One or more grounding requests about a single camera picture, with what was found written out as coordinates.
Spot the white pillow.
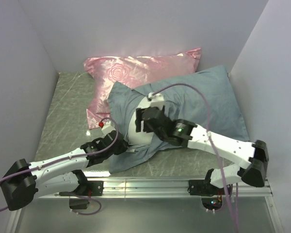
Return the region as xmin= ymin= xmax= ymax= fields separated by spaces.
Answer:
xmin=126 ymin=97 xmax=156 ymax=148

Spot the blue-grey pillowcase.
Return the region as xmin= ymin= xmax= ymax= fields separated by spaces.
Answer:
xmin=108 ymin=66 xmax=250 ymax=173

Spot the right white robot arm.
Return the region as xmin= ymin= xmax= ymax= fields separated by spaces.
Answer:
xmin=135 ymin=107 xmax=269 ymax=197

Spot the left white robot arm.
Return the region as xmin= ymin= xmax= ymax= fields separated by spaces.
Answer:
xmin=0 ymin=131 xmax=129 ymax=211

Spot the pink rose satin pillow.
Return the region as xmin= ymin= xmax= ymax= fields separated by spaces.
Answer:
xmin=83 ymin=48 xmax=202 ymax=129

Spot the black left controller box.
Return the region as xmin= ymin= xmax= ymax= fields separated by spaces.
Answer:
xmin=68 ymin=198 xmax=90 ymax=210

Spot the black controller box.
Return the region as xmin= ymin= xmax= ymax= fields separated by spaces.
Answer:
xmin=68 ymin=198 xmax=90 ymax=210
xmin=201 ymin=197 xmax=223 ymax=212

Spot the black right controller box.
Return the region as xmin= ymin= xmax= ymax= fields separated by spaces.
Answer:
xmin=201 ymin=197 xmax=223 ymax=212

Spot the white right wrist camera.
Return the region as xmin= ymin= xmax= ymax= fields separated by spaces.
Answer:
xmin=147 ymin=92 xmax=165 ymax=110

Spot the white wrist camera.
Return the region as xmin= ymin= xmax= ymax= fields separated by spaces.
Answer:
xmin=147 ymin=92 xmax=165 ymax=110
xmin=98 ymin=120 xmax=116 ymax=136

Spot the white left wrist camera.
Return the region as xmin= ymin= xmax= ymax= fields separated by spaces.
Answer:
xmin=98 ymin=120 xmax=116 ymax=136

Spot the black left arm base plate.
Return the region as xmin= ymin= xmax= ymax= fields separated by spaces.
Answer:
xmin=85 ymin=180 xmax=104 ymax=197

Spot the aluminium front frame rail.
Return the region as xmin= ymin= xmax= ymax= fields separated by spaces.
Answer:
xmin=39 ymin=177 xmax=273 ymax=199

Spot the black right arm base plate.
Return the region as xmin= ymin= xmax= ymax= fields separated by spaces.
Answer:
xmin=187 ymin=180 xmax=225 ymax=197

